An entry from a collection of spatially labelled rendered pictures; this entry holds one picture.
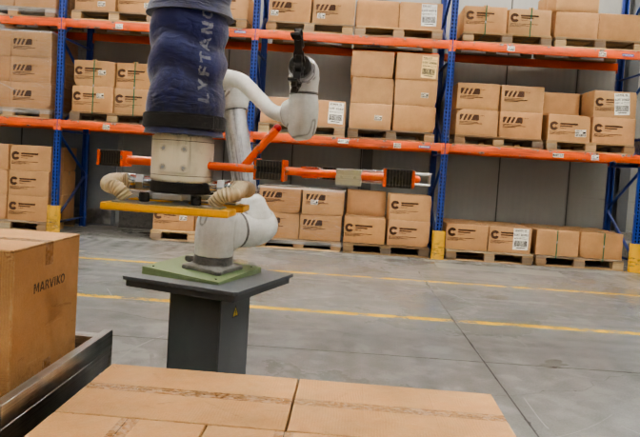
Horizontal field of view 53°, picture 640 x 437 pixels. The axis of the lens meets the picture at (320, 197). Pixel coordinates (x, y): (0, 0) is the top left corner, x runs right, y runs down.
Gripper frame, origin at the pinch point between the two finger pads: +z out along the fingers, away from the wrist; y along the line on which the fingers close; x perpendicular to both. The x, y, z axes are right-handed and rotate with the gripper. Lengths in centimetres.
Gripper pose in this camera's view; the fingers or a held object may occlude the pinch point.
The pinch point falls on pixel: (293, 56)
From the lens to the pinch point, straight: 201.4
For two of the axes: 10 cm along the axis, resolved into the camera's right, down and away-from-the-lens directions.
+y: -0.6, 10.0, 0.5
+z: -0.7, 0.5, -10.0
